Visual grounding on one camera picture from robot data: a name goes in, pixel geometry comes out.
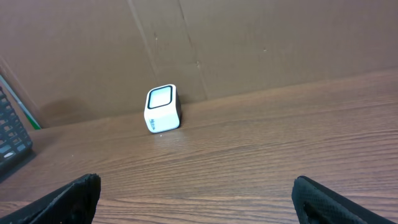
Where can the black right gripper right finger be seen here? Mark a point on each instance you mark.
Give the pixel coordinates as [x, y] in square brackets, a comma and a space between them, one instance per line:
[315, 203]

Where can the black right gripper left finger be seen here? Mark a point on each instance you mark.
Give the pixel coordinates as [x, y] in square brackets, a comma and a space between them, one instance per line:
[73, 203]

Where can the white barcode scanner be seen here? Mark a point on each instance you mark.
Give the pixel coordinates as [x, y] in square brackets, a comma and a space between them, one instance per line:
[163, 109]

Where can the grey plastic basket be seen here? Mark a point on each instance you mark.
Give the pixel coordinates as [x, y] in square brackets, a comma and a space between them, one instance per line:
[16, 144]

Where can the green white pen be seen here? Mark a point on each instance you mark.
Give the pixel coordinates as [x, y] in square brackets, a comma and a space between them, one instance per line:
[33, 123]

